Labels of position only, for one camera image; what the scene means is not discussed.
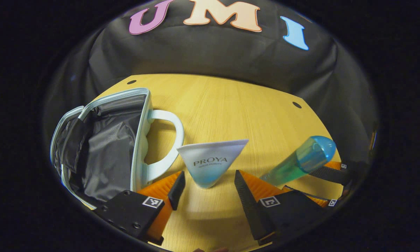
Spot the white blue tube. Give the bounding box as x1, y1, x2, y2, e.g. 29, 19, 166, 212
176, 139, 249, 189

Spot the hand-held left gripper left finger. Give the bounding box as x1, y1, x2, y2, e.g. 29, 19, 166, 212
93, 170, 186, 246

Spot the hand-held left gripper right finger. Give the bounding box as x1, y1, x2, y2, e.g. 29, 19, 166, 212
234, 169, 331, 246

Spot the white suitcase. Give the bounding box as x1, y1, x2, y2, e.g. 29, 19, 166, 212
50, 87, 185, 210

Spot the blue green clear bottle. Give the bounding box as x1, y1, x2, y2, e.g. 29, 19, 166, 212
260, 135, 337, 187

